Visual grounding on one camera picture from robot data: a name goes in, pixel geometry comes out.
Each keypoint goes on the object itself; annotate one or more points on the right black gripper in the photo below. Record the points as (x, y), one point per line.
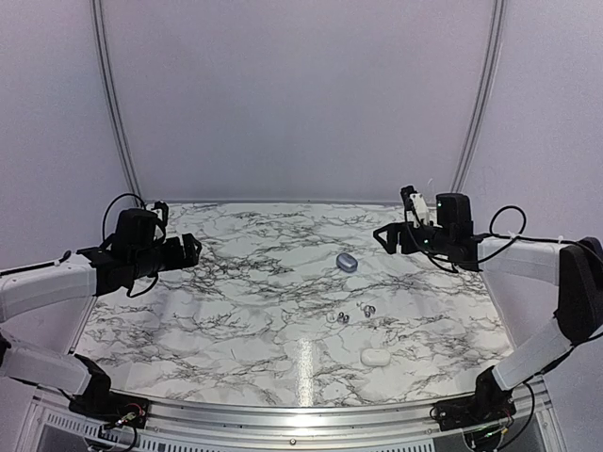
(395, 228)

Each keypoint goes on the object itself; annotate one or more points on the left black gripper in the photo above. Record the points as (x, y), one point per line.
(190, 256)

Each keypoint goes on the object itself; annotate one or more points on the blue earbud charging case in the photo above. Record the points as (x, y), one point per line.
(346, 262)

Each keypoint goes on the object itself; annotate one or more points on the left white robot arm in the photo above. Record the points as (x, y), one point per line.
(28, 288)

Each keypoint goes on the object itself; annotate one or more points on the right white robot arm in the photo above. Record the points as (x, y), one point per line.
(548, 290)

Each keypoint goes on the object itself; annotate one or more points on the white earbud charging case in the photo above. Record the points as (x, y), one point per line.
(375, 357)

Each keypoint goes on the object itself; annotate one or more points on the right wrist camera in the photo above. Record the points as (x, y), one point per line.
(416, 210)

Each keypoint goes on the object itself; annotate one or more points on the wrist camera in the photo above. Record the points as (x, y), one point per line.
(161, 210)
(416, 210)

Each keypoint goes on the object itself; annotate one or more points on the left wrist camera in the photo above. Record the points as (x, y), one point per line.
(161, 210)

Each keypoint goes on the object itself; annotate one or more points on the aluminium front rail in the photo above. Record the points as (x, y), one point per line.
(176, 425)

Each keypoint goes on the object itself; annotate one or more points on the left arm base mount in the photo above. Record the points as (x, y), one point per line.
(125, 413)

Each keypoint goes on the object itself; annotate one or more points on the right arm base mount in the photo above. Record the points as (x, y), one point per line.
(484, 429)

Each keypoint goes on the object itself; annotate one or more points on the left aluminium corner post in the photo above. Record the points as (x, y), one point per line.
(98, 18)

